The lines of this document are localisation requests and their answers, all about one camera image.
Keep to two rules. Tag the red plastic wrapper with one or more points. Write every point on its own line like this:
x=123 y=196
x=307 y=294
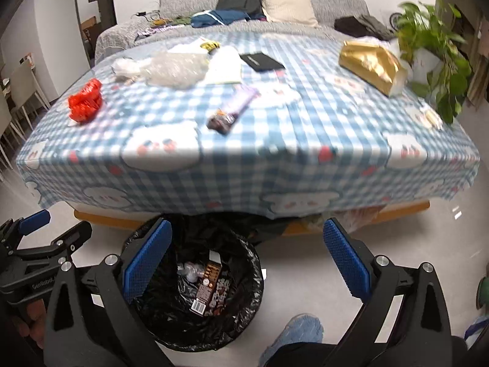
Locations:
x=86 y=101

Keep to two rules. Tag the green potted plant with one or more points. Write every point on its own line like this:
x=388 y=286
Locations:
x=431 y=30

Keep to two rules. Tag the black garment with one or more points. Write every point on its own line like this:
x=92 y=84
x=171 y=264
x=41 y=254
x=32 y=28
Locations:
x=349 y=26

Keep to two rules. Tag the brown printed snack wrapper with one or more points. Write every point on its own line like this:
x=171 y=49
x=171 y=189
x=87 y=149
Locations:
x=223 y=294

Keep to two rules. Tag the dark brown snack wrapper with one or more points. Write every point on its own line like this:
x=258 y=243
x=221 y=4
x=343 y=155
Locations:
x=221 y=121

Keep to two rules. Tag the blue and white bag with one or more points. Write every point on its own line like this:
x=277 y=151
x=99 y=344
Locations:
x=475 y=330

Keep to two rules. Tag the small white plastic bag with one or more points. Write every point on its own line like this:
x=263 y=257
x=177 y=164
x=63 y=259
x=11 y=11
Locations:
x=128 y=68

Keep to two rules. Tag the gold tissue pack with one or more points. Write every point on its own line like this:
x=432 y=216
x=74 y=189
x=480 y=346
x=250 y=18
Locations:
x=366 y=63

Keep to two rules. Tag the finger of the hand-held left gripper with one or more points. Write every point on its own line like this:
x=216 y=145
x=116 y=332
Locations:
x=57 y=246
x=36 y=221

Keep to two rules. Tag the beige cushion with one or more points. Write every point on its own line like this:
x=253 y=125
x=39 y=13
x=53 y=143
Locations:
x=290 y=7

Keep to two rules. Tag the wooden cabinet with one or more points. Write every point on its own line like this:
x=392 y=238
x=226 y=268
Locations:
x=88 y=26

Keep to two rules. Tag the round black fan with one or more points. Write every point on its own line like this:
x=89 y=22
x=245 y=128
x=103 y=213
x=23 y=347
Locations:
x=394 y=19

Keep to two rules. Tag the yellow snack packet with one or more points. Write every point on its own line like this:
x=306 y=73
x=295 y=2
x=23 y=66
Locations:
x=208 y=45

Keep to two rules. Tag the clear bubble wrap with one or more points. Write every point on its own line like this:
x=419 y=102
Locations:
x=172 y=70

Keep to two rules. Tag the black packet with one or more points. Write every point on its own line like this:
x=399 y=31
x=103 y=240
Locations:
x=261 y=62

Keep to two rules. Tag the green round container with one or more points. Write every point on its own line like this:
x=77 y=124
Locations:
x=483 y=294

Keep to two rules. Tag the wooden shelf unit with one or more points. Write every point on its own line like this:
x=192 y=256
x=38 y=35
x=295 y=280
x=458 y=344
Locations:
x=477 y=46

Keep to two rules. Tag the blue checked printed tablecloth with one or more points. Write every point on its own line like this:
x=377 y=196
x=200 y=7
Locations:
x=305 y=141

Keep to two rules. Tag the purple snack wrapper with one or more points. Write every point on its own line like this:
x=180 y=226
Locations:
x=240 y=99

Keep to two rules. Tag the wooden table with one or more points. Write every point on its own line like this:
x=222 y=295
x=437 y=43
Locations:
x=110 y=220

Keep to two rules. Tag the person's blue shoe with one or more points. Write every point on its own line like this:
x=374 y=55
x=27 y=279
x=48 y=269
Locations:
x=298 y=332

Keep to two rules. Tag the white paper napkin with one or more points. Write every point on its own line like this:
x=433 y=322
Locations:
x=225 y=65

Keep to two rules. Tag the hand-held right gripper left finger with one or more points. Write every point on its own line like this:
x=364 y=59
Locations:
x=147 y=263

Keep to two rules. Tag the trash bin with black bag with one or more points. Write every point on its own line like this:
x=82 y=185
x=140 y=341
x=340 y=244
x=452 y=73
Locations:
x=183 y=328

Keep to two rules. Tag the olive garment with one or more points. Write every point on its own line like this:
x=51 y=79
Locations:
x=378 y=26

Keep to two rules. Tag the white chair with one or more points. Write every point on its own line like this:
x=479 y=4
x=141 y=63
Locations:
x=26 y=84

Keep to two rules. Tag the brown wrapper in bin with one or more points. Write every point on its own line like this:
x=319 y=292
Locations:
x=206 y=286

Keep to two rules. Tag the clear plastic bag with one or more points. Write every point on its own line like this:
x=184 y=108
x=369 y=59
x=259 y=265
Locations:
x=357 y=218

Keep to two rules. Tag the striped cloth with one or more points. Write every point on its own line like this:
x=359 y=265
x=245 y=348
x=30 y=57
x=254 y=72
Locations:
x=160 y=30

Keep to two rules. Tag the green garment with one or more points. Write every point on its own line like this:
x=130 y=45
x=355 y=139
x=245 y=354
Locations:
x=183 y=20

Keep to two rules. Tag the grey sofa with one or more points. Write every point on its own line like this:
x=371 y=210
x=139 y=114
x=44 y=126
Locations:
x=332 y=4

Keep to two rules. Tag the blue garment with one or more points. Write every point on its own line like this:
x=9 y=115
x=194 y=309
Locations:
x=217 y=18

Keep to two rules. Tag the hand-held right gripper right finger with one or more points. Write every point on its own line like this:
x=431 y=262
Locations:
x=345 y=263

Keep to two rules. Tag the person's left hand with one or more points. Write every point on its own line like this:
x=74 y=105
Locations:
x=34 y=325

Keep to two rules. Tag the magenta garment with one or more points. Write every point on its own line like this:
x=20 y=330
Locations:
x=259 y=17

